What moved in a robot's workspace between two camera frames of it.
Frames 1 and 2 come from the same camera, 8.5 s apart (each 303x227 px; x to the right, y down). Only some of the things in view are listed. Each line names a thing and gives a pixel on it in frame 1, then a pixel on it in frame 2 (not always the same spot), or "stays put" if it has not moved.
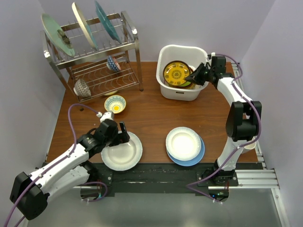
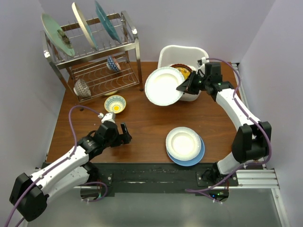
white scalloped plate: x=183 y=143 stays put
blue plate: x=193 y=161 stays put
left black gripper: x=122 y=139 stays put
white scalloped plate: x=123 y=156 → x=161 y=84
